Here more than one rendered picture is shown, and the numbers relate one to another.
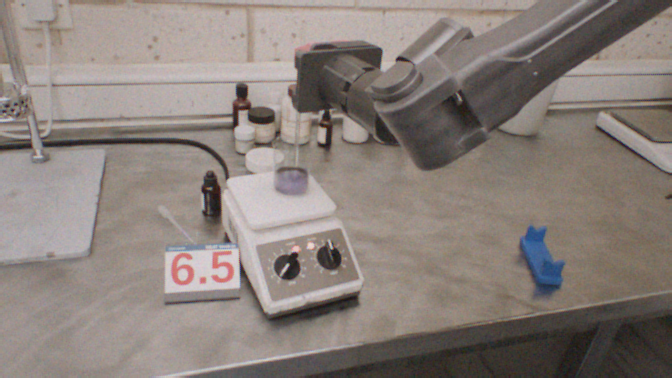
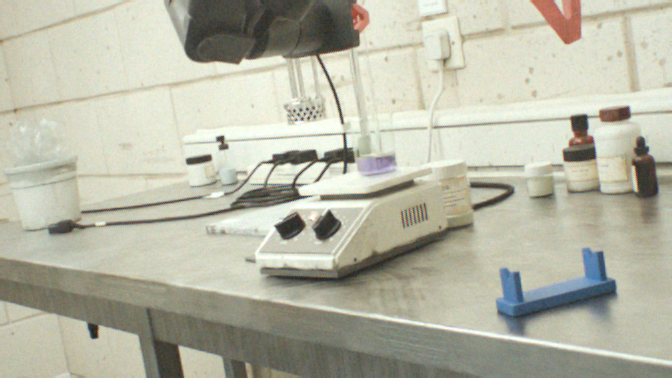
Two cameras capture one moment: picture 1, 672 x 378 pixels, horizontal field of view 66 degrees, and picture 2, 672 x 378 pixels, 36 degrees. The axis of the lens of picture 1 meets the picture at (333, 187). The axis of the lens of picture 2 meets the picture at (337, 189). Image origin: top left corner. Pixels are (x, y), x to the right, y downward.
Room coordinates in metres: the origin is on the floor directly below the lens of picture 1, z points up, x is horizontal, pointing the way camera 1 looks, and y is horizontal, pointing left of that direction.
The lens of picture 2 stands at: (0.19, -1.07, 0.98)
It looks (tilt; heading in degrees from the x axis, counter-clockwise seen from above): 7 degrees down; 73
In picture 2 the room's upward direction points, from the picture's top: 9 degrees counter-clockwise
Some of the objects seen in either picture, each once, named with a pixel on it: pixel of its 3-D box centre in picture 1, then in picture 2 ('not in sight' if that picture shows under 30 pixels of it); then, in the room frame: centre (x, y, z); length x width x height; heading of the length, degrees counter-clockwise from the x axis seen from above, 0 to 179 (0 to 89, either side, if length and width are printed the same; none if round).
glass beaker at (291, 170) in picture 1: (293, 165); (376, 144); (0.61, 0.06, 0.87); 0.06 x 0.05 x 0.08; 128
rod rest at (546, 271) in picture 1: (542, 252); (554, 280); (0.61, -0.31, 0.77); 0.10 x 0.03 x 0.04; 0
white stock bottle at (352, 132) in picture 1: (357, 115); not in sight; (0.98, -0.03, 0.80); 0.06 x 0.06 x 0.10
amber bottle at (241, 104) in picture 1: (242, 108); (582, 148); (0.96, 0.20, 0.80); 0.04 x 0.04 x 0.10
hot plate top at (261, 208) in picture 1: (280, 195); (365, 180); (0.59, 0.07, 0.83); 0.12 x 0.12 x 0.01; 28
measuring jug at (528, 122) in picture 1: (523, 93); not in sight; (1.14, -0.41, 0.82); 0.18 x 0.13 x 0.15; 167
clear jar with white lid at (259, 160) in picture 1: (264, 178); (447, 194); (0.71, 0.11, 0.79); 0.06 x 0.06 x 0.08
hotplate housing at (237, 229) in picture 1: (285, 232); (357, 221); (0.57, 0.06, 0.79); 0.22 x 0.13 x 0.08; 28
